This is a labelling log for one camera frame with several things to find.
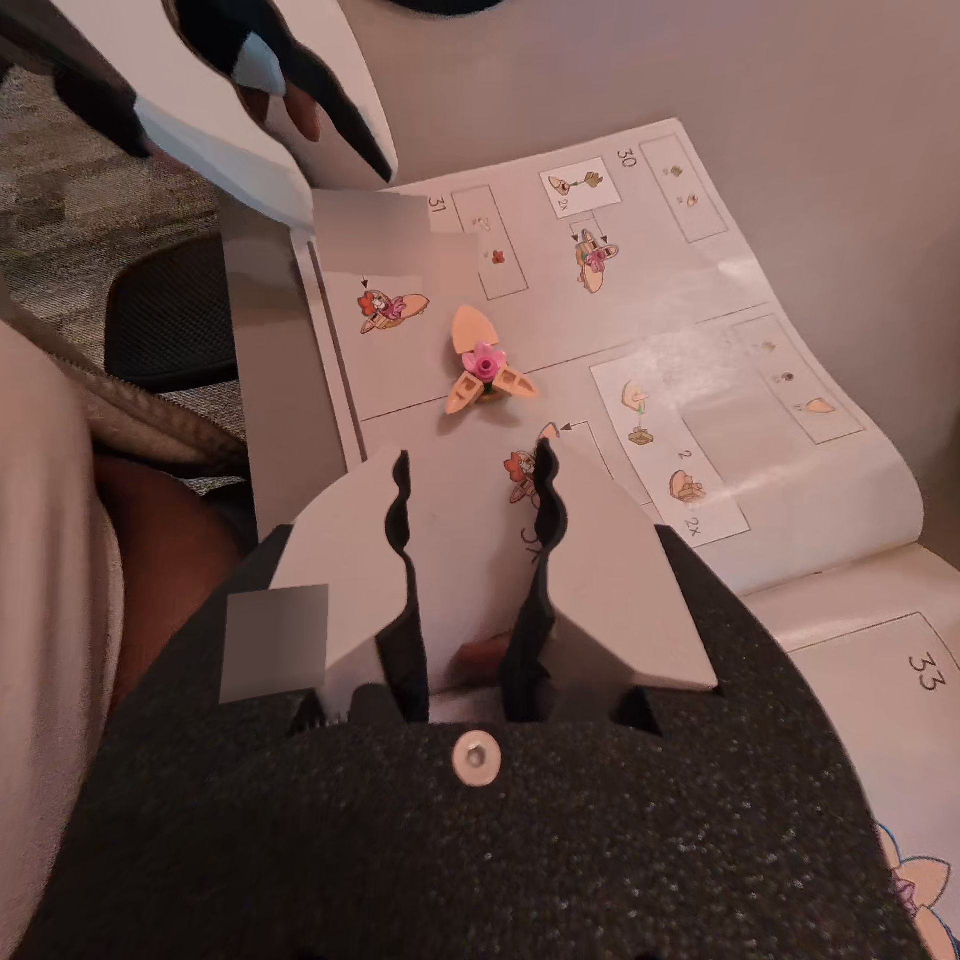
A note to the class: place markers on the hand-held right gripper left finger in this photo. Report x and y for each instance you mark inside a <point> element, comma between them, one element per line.
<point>349,525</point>

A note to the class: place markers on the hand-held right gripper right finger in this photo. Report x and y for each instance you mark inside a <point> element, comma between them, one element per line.
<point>615,600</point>

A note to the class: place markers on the peach and pink brick flower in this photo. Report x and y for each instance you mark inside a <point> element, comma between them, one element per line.
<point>472,330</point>

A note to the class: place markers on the white desk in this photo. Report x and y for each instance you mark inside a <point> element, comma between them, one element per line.
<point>750,82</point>

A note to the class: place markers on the person's left hand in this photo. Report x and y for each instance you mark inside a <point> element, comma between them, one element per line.
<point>301,116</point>

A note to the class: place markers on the person's leg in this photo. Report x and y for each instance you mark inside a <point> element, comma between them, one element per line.
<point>165,540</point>

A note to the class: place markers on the black mesh office chair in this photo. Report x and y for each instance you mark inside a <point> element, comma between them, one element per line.
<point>169,315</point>

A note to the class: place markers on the person's beige jacket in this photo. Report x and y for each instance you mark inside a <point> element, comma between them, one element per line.
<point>165,427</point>

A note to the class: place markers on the dark round object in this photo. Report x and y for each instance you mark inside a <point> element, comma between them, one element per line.
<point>446,6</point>

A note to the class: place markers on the brick building instruction booklet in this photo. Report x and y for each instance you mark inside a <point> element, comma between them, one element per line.
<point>675,315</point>

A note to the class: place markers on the person's white shirt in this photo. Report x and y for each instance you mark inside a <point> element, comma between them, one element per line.
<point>45,600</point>

